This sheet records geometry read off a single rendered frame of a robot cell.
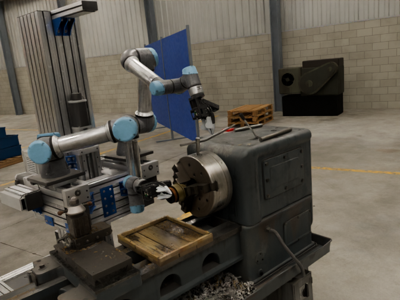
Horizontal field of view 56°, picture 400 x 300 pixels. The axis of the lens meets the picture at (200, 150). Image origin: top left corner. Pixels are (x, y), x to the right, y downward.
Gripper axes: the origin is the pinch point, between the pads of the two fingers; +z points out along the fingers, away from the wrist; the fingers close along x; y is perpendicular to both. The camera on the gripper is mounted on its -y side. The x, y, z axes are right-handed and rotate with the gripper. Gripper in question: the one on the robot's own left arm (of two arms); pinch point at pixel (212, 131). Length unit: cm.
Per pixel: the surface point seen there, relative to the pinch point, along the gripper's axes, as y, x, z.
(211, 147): 0.8, -4.4, 7.4
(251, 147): -4.8, 17.8, 13.9
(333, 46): -895, -408, -203
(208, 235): 26, 4, 46
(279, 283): -8, 3, 84
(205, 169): 18.2, 7.5, 17.3
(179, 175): 23.0, -7.4, 15.9
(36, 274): 93, -24, 36
